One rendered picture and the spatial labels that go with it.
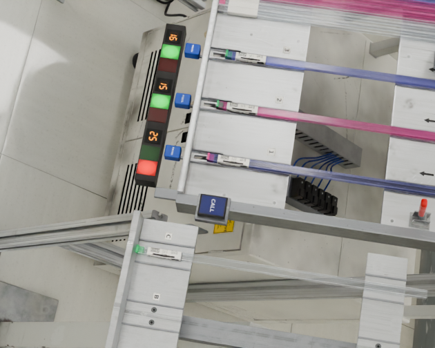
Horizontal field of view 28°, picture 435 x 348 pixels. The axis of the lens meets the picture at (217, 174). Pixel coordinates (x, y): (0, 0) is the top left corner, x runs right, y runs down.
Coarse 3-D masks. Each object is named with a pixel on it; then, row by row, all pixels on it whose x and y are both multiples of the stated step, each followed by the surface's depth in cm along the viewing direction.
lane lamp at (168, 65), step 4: (160, 60) 173; (164, 60) 173; (168, 60) 173; (172, 60) 173; (176, 60) 173; (160, 64) 173; (164, 64) 173; (168, 64) 173; (172, 64) 173; (176, 64) 173; (160, 68) 172; (164, 68) 172; (168, 68) 172; (172, 68) 172
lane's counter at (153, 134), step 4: (148, 128) 168; (148, 132) 168; (152, 132) 168; (156, 132) 168; (160, 132) 168; (148, 136) 168; (152, 136) 168; (156, 136) 168; (160, 136) 168; (144, 140) 167; (148, 140) 167; (152, 140) 167; (156, 140) 167; (160, 140) 167
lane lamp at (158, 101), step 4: (152, 96) 170; (156, 96) 170; (160, 96) 170; (164, 96) 170; (168, 96) 170; (152, 100) 170; (156, 100) 170; (160, 100) 170; (164, 100) 170; (168, 100) 170; (152, 104) 170; (156, 104) 170; (160, 104) 170; (164, 104) 170; (168, 104) 170; (164, 108) 170
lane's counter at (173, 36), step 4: (168, 32) 175; (172, 32) 175; (176, 32) 175; (180, 32) 175; (168, 36) 175; (172, 36) 175; (176, 36) 175; (180, 36) 175; (168, 40) 174; (172, 40) 174; (176, 40) 174; (180, 40) 174
